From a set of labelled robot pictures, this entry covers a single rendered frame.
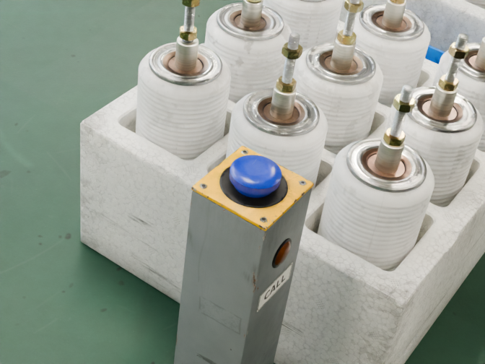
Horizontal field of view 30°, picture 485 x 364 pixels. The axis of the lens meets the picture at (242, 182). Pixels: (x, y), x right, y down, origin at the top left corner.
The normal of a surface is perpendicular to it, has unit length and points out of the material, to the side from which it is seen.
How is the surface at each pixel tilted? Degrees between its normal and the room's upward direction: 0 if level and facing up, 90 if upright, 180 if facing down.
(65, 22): 0
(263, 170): 0
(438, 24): 90
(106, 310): 0
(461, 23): 90
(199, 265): 90
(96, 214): 90
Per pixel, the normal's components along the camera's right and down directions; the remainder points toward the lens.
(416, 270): 0.11, -0.75
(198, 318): -0.57, 0.49
